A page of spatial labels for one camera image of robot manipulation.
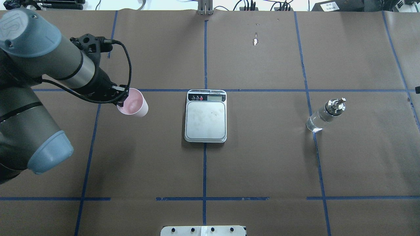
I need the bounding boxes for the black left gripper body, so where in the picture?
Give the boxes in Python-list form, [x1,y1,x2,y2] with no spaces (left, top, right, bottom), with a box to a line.
[95,85,128,105]

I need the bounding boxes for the pink plastic cup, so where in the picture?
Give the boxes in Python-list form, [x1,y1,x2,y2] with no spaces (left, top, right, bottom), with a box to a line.
[116,88,149,117]

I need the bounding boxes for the clear glass sauce bottle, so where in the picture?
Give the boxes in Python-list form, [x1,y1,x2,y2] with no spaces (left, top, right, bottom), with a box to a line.
[306,97,347,133]

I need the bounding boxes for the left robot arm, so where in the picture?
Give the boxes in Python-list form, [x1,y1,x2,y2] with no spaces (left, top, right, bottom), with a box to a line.
[0,9,132,184]

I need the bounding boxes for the digital kitchen scale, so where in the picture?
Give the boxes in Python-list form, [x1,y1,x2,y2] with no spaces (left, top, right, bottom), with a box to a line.
[184,89,227,143]

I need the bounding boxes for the black box with label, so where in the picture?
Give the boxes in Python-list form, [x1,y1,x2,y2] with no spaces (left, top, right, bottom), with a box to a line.
[311,0,365,12]

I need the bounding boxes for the left black camera cable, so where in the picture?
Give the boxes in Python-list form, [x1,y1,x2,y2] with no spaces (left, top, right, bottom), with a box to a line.
[41,39,132,105]

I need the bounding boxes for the aluminium frame post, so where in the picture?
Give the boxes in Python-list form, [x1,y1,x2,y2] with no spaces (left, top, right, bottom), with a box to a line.
[197,0,214,15]

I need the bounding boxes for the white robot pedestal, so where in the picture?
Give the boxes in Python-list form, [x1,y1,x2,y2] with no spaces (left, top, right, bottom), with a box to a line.
[160,225,247,236]

